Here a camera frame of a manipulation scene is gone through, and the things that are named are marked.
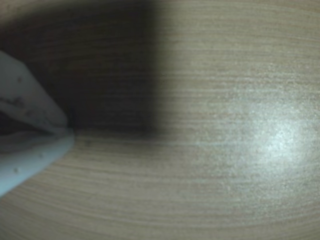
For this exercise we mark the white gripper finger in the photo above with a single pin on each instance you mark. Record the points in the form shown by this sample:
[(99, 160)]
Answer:
[(27, 100), (30, 160)]

